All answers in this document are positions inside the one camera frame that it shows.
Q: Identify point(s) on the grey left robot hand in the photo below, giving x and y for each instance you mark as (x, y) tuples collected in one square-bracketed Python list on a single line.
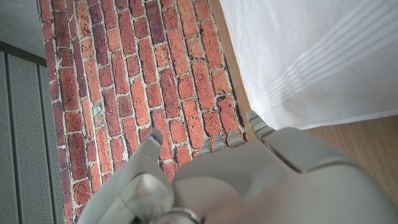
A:
[(248, 186)]

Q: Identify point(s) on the white handkerchief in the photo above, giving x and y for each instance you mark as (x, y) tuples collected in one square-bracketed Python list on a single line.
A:
[(311, 46)]

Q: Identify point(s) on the red brick printed backdrop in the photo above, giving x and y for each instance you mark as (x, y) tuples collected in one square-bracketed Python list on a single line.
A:
[(140, 77)]

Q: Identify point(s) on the grey perforated panel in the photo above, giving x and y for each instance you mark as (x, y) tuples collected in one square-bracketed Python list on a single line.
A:
[(25, 140)]

